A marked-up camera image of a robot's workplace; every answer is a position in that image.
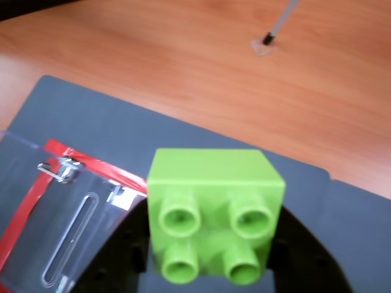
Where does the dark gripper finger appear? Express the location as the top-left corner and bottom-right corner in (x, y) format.
(74, 197), (151, 293)
(268, 206), (356, 293)

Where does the green lego block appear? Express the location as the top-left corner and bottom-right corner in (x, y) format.
(146, 148), (287, 286)

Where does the transparent plastic box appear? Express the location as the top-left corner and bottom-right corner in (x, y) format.
(0, 130), (148, 293)

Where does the clear tape piece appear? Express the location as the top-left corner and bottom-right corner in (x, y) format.
(250, 37), (278, 57)

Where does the grey cable with black plug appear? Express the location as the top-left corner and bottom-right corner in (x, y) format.
(263, 0), (302, 46)

